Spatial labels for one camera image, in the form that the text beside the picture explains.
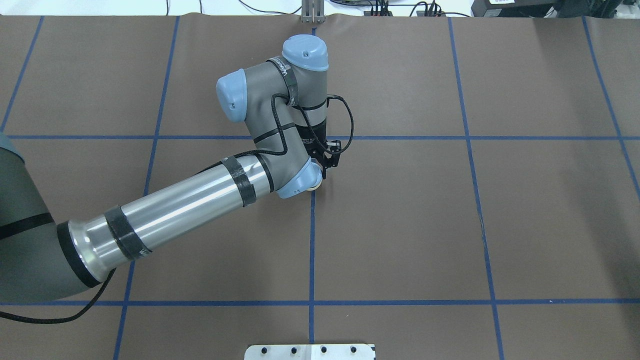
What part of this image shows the blue service bell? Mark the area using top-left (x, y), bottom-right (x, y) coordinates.
top-left (306, 178), bottom-right (323, 192)

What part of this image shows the black equipment box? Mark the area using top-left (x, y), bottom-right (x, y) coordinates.
top-left (471, 0), bottom-right (624, 19)

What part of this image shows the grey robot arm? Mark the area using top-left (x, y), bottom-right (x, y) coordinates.
top-left (1, 34), bottom-right (344, 304)

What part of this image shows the black power strip with plugs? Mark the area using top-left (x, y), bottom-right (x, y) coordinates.
top-left (364, 0), bottom-right (445, 17)

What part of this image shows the white metal mounting stand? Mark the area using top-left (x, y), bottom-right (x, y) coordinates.
top-left (243, 342), bottom-right (377, 360)

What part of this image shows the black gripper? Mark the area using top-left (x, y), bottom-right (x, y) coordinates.
top-left (298, 120), bottom-right (343, 180)

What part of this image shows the metal bracket at table edge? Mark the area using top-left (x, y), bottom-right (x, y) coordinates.
top-left (300, 0), bottom-right (326, 24)

